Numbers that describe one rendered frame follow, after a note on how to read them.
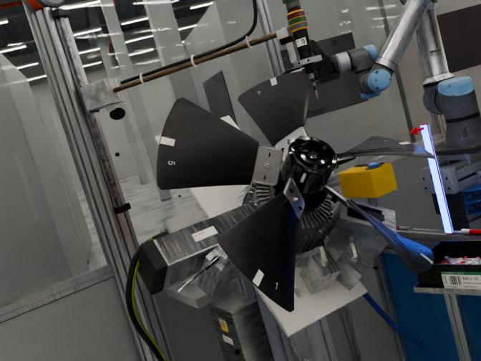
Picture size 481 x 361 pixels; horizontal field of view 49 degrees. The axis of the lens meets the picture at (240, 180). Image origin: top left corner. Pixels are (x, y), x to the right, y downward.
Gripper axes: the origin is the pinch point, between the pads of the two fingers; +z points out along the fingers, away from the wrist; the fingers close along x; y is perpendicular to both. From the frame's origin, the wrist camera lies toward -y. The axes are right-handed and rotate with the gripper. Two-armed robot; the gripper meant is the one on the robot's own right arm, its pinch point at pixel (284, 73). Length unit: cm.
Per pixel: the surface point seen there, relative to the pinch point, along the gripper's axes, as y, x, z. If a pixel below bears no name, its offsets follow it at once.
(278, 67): -1.9, 11.2, 0.5
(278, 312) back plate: 46, -88, 26
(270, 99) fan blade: 0, -57, 12
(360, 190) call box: 40, -37, -10
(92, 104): -11, -46, 62
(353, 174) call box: 35, -35, -10
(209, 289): 35, -89, 40
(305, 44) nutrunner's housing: -12, -72, 2
